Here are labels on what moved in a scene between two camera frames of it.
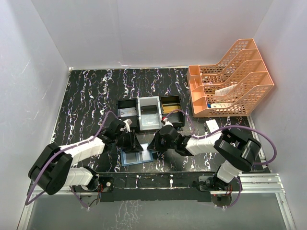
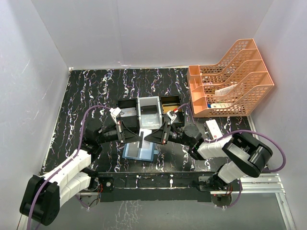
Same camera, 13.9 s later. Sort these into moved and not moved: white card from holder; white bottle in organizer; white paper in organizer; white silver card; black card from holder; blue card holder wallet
Moved: white card from holder; blue card holder wallet
Not moved: black card from holder; white paper in organizer; white bottle in organizer; white silver card
